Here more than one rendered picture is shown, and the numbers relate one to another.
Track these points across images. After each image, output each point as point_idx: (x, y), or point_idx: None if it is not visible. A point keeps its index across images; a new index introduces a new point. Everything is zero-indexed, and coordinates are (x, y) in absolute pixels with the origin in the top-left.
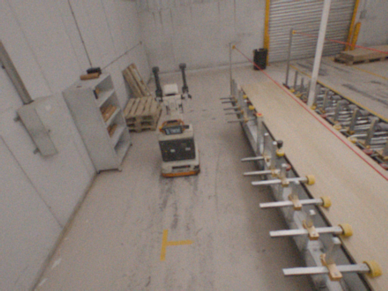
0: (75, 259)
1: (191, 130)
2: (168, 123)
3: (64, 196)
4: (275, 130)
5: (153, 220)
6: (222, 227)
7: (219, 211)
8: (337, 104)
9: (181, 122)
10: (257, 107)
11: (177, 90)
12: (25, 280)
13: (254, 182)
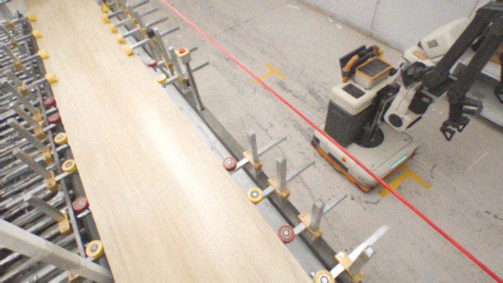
0: (329, 33)
1: (334, 87)
2: (379, 63)
3: (397, 19)
4: (174, 117)
5: (304, 77)
6: (234, 103)
7: (247, 115)
8: (35, 198)
9: (356, 70)
10: (236, 195)
11: (424, 42)
12: (332, 6)
13: (176, 26)
